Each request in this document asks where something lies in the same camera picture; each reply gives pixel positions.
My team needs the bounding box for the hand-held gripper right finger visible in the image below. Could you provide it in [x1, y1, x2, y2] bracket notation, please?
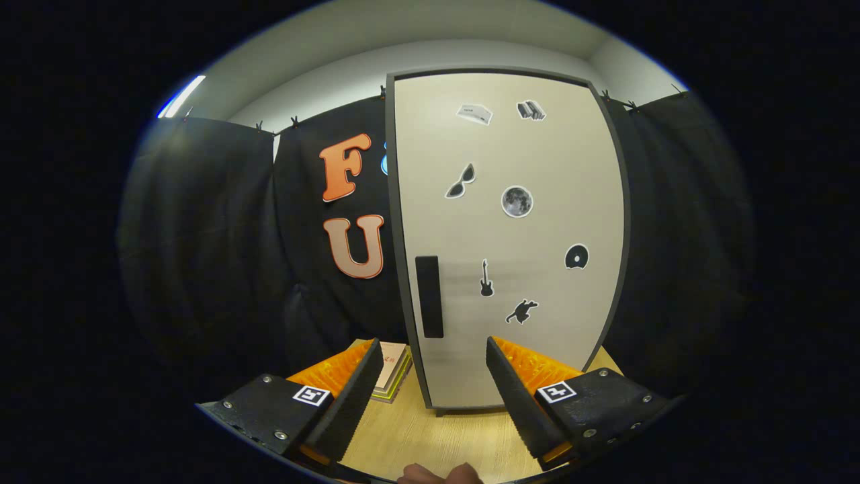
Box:
[486, 335, 673, 473]

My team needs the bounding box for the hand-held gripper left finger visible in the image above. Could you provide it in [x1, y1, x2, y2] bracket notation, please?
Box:
[198, 337, 384, 471]

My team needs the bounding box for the row of black cloth clips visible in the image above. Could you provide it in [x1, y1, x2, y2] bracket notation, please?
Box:
[183, 84, 686, 132]

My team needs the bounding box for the dark grey shoe cabinet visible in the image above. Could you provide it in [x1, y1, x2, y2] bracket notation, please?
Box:
[384, 65, 632, 417]

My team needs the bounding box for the ceiling light panel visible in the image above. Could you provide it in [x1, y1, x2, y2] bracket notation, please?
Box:
[157, 74, 207, 120]

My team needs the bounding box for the yellow-edged book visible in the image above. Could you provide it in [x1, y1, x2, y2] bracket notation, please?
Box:
[370, 350, 413, 404]

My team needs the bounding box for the black backdrop cloth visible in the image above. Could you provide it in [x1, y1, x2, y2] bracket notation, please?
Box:
[118, 84, 757, 404]

